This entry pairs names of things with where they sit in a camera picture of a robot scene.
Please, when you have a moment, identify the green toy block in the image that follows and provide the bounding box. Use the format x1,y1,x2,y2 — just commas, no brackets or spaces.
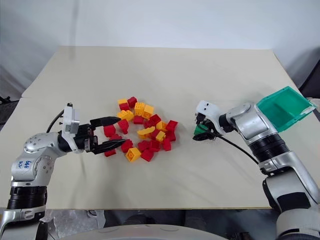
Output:
193,124,210,137

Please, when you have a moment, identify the white crumpled plastic sheet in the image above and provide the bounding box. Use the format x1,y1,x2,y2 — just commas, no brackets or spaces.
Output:
39,209,106,233

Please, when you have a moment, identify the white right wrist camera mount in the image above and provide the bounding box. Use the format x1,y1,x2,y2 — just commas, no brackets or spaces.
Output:
195,100,226,133

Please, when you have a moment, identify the long yellow toy block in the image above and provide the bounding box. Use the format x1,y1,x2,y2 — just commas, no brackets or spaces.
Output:
136,126,156,139

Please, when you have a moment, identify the teal plastic bin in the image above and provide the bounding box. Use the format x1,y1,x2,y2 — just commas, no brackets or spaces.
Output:
256,85,317,134

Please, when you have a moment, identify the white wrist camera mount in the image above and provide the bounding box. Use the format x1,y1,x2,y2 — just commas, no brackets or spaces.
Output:
60,101,81,154
195,100,226,133

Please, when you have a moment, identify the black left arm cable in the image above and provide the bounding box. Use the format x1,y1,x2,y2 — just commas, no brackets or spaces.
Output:
45,109,65,133

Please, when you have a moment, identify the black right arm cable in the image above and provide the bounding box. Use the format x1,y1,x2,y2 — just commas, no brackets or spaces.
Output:
214,133,261,166

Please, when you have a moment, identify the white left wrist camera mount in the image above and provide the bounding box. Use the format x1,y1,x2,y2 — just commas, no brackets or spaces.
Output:
60,101,81,154

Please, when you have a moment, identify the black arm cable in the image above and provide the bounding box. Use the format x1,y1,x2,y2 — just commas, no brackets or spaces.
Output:
45,109,65,133
214,133,261,166

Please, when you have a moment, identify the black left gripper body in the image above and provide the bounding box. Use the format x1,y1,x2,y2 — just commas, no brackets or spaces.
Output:
73,123,99,154

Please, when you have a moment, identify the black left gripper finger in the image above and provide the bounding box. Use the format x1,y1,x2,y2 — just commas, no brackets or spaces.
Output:
89,116,122,129
92,139,127,156

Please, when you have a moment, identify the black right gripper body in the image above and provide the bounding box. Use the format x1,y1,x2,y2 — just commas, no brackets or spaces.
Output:
194,112,214,132

